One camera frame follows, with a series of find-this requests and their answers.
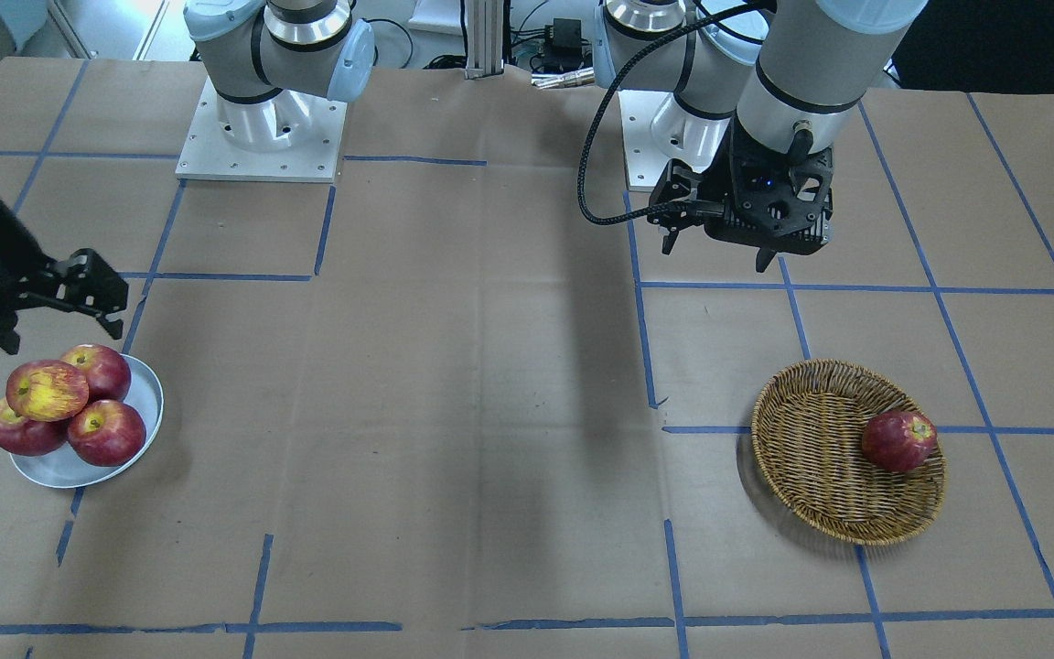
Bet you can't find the red apple on plate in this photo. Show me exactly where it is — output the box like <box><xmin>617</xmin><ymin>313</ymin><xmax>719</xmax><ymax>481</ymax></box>
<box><xmin>67</xmin><ymin>400</ymin><xmax>147</xmax><ymax>467</ymax></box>
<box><xmin>59</xmin><ymin>343</ymin><xmax>133</xmax><ymax>402</ymax></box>
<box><xmin>0</xmin><ymin>399</ymin><xmax>70</xmax><ymax>456</ymax></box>

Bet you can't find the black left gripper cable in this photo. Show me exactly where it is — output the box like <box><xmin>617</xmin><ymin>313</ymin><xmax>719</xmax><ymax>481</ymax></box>
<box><xmin>578</xmin><ymin>0</ymin><xmax>777</xmax><ymax>227</ymax></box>

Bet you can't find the yellowish red apple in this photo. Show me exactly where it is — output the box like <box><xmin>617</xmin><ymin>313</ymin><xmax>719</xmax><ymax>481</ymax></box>
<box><xmin>5</xmin><ymin>360</ymin><xmax>91</xmax><ymax>422</ymax></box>

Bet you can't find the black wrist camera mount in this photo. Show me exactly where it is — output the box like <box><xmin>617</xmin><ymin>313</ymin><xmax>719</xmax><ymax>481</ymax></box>
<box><xmin>724</xmin><ymin>128</ymin><xmax>834</xmax><ymax>255</ymax></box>

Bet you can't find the brown paper table cover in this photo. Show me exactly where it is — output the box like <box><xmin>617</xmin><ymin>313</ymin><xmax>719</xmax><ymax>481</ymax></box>
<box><xmin>0</xmin><ymin>59</ymin><xmax>1054</xmax><ymax>658</ymax></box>

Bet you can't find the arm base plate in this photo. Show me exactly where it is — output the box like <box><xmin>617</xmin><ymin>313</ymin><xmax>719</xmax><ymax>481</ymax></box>
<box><xmin>618</xmin><ymin>91</ymin><xmax>729</xmax><ymax>192</ymax></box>
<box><xmin>175</xmin><ymin>81</ymin><xmax>349</xmax><ymax>185</ymax></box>

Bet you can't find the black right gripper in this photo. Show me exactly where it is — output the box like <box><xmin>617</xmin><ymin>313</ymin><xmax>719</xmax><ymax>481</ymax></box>
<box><xmin>0</xmin><ymin>200</ymin><xmax>129</xmax><ymax>355</ymax></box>

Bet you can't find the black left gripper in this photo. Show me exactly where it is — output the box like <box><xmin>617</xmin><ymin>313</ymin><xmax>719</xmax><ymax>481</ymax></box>
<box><xmin>648</xmin><ymin>121</ymin><xmax>834</xmax><ymax>274</ymax></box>

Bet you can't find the light blue plate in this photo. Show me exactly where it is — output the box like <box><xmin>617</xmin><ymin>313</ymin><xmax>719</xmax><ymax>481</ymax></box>
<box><xmin>11</xmin><ymin>354</ymin><xmax>165</xmax><ymax>489</ymax></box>

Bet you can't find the wicker basket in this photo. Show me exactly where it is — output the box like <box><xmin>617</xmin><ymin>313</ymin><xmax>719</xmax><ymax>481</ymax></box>
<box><xmin>750</xmin><ymin>358</ymin><xmax>948</xmax><ymax>546</ymax></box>

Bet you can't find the black power adapter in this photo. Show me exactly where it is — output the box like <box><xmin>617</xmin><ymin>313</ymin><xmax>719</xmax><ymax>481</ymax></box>
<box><xmin>548</xmin><ymin>17</ymin><xmax>583</xmax><ymax>55</ymax></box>

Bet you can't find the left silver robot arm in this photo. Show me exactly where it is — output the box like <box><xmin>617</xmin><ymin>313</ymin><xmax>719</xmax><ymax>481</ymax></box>
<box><xmin>575</xmin><ymin>1</ymin><xmax>926</xmax><ymax>272</ymax></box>

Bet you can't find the aluminium frame post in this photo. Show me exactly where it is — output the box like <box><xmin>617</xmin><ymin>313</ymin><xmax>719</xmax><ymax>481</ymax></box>
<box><xmin>460</xmin><ymin>1</ymin><xmax>510</xmax><ymax>81</ymax></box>

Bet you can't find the red apple in basket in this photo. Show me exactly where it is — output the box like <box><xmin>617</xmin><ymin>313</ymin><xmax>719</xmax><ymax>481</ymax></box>
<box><xmin>861</xmin><ymin>409</ymin><xmax>938</xmax><ymax>474</ymax></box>

